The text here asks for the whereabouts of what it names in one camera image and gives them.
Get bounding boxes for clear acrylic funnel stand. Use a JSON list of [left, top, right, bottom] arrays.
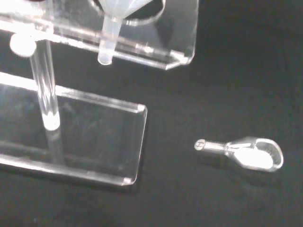
[[0, 0, 199, 187]]

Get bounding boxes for glass weighing funnel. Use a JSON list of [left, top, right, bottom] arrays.
[[194, 136, 284, 173]]

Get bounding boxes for black cloth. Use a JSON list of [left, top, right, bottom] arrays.
[[0, 0, 303, 227]]

